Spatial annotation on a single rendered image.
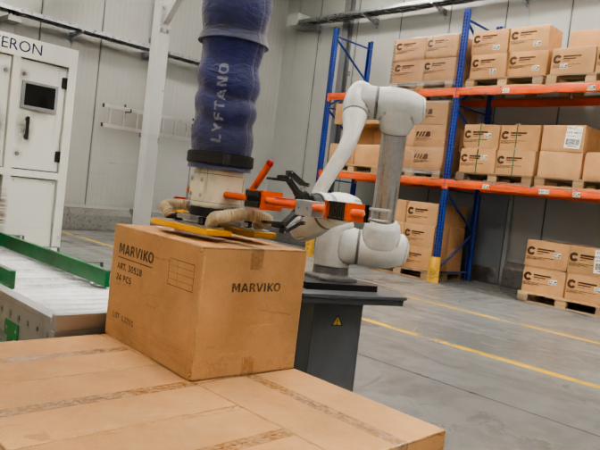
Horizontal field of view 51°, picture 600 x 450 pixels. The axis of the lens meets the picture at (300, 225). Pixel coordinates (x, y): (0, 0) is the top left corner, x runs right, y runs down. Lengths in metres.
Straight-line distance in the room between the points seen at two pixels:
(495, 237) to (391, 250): 8.31
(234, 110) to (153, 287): 0.63
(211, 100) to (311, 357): 1.16
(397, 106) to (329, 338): 0.99
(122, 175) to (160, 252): 10.43
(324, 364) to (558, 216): 8.17
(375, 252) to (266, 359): 0.81
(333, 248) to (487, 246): 8.42
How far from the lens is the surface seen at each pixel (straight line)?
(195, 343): 1.88
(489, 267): 10.96
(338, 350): 2.71
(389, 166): 2.56
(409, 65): 10.70
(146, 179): 5.71
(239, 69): 2.10
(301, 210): 1.79
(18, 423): 1.60
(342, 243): 2.65
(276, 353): 2.08
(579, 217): 10.43
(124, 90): 12.49
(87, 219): 12.05
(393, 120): 2.51
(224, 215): 1.96
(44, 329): 2.46
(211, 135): 2.07
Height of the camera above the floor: 1.13
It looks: 3 degrees down
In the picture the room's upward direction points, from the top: 7 degrees clockwise
